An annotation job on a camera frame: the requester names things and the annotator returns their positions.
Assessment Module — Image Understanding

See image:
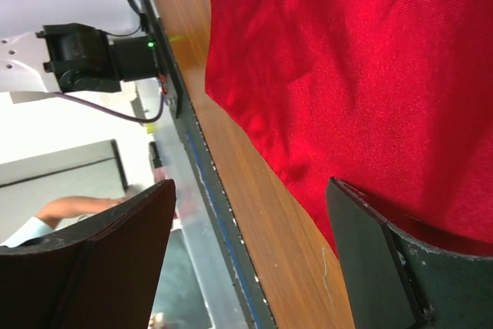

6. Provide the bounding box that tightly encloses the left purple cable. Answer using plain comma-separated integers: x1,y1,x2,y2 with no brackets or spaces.
52,89,166,124

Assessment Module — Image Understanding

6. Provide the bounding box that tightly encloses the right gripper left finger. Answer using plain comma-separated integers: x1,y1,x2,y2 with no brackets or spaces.
1,180,176,328

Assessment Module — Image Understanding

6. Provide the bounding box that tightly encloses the red cloth napkin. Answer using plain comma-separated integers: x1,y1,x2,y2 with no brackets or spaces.
205,0,492,256

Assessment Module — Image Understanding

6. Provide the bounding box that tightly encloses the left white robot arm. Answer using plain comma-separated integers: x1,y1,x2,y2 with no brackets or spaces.
1,23,163,94

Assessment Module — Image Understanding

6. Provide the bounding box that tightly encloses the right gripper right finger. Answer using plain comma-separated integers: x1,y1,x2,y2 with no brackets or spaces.
326,178,492,328

